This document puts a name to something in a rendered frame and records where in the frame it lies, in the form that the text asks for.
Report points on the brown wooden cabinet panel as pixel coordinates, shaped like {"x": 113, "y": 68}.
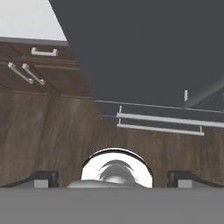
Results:
{"x": 52, "y": 134}

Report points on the round chrome and black object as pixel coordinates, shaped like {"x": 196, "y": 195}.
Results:
{"x": 116, "y": 166}

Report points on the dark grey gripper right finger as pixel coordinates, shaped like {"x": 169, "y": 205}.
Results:
{"x": 178, "y": 176}

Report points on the brown wooden drawer front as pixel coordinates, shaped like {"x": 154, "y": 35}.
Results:
{"x": 26, "y": 50}

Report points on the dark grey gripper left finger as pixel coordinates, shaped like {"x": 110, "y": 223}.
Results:
{"x": 43, "y": 176}

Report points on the brown wooden cupboard door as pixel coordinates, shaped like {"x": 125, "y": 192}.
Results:
{"x": 64, "y": 78}
{"x": 11, "y": 81}

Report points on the dark grey appliance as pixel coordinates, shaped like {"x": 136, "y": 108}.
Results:
{"x": 140, "y": 52}

